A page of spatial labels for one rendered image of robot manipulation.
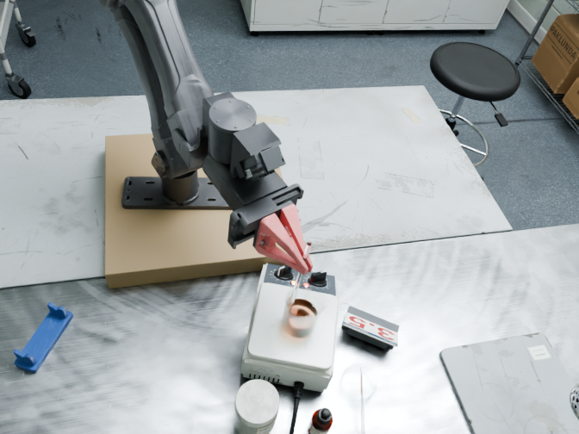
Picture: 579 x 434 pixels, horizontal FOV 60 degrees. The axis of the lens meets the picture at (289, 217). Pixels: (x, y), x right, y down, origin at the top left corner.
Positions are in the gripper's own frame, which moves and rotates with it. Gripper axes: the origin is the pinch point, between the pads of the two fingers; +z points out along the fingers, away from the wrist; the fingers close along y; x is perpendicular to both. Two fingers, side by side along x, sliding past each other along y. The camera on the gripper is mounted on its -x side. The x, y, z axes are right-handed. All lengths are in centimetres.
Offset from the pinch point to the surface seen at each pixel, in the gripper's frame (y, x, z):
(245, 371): -7.4, 20.9, 1.6
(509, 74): 144, 53, -49
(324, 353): 1.8, 15.4, 6.8
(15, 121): -18, 28, -70
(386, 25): 207, 114, -159
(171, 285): -8.7, 25.5, -18.6
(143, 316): -15.2, 25.3, -15.8
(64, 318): -25.5, 24.6, -21.3
